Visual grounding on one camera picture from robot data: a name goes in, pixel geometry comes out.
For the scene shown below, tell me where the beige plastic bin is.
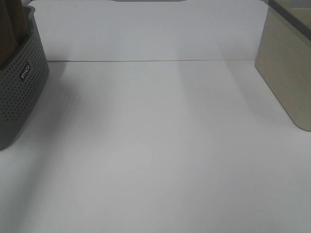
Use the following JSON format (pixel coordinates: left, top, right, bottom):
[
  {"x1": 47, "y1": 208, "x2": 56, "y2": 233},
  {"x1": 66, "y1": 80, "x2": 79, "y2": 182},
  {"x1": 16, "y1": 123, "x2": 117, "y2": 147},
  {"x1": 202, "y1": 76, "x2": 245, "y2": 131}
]
[{"x1": 255, "y1": 0, "x2": 311, "y2": 131}]

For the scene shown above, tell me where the grey perforated plastic basket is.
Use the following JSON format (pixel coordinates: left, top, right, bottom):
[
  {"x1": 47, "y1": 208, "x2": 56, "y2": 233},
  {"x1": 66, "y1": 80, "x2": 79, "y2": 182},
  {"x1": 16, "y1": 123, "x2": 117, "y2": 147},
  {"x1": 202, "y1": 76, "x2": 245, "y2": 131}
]
[{"x1": 0, "y1": 5, "x2": 49, "y2": 149}]

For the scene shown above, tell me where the brown microfibre towel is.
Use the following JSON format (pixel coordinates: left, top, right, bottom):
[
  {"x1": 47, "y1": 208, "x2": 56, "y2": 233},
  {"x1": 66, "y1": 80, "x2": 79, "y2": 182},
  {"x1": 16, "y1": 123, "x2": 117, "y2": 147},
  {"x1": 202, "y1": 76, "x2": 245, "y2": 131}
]
[{"x1": 0, "y1": 0, "x2": 28, "y2": 67}]

